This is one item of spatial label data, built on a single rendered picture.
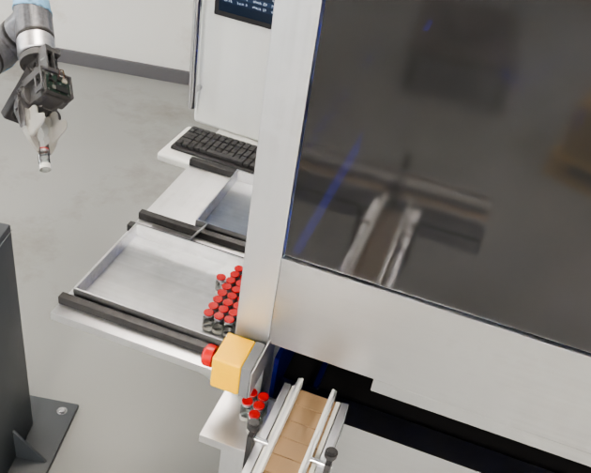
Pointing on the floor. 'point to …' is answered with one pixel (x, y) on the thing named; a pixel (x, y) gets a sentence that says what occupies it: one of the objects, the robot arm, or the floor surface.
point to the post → (276, 173)
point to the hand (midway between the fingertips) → (40, 148)
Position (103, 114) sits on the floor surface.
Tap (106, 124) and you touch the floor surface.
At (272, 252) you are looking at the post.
